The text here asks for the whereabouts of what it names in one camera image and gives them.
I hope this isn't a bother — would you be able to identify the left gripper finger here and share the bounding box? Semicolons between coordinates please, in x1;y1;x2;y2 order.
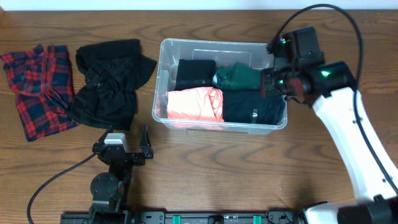
97;126;113;144
139;125;152;152

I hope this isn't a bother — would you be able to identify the navy taped garment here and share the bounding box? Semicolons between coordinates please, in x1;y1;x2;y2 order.
223;90;285;125

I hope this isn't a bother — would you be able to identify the green garment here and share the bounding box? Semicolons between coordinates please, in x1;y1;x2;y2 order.
212;63;261;91

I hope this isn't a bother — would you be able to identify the pink garment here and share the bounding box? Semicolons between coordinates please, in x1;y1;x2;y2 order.
152;86;227;131

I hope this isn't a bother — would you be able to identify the clear plastic storage bin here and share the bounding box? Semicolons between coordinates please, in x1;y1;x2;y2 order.
152;38;288;135

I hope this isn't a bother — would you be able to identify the black taped garment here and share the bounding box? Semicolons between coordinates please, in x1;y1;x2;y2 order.
175;59;216;91

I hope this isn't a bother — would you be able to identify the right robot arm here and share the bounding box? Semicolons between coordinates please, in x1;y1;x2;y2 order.
262;27;397;223

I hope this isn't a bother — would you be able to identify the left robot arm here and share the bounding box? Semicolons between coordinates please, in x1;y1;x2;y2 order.
86;126;154;224

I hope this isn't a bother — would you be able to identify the black crumpled garment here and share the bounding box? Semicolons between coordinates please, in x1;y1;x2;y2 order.
67;39;157;131

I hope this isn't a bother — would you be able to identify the red navy plaid shirt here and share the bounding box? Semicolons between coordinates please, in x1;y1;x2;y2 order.
1;44;79;142

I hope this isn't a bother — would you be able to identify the right black cable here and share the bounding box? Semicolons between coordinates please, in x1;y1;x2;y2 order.
270;3;398;195

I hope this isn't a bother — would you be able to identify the black cable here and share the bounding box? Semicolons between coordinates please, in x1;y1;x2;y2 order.
26;152;98;224
270;3;398;195

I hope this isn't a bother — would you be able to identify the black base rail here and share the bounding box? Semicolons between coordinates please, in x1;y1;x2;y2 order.
60;210;306;224

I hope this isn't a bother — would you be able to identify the left black cable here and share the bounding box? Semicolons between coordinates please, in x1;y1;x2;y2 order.
26;152;98;224

